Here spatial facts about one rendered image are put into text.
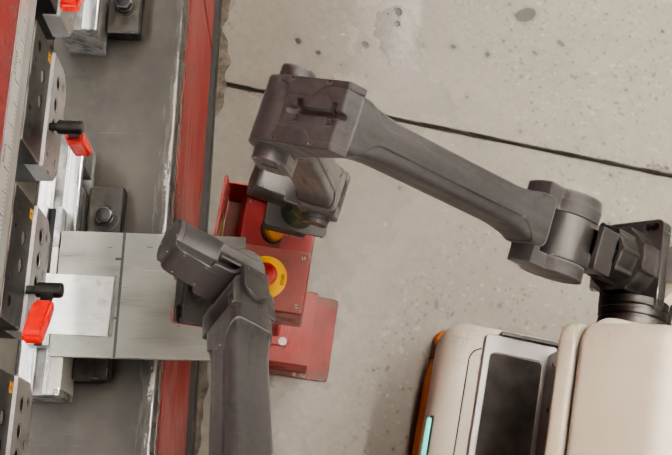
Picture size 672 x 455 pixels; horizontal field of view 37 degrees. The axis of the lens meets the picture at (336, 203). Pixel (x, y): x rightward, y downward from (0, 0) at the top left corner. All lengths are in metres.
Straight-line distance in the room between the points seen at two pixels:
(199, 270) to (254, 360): 0.16
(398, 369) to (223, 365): 1.39
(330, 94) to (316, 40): 1.66
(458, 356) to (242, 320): 1.11
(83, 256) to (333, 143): 0.57
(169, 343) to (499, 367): 0.46
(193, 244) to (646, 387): 0.53
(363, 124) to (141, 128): 0.69
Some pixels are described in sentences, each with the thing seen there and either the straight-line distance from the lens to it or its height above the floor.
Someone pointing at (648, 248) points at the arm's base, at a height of 1.23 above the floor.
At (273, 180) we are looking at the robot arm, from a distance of 1.48.
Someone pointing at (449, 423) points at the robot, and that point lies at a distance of 2.16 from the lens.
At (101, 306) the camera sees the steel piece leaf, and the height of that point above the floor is 1.00.
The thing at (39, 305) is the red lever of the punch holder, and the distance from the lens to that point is 1.17.
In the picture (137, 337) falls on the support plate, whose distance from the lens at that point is 1.44.
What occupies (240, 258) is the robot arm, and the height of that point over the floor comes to 1.21.
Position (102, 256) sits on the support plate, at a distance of 1.47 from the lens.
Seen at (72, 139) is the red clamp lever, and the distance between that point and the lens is 1.30.
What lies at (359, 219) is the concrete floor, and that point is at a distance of 2.52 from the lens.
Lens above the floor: 2.40
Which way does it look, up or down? 72 degrees down
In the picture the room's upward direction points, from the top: 10 degrees clockwise
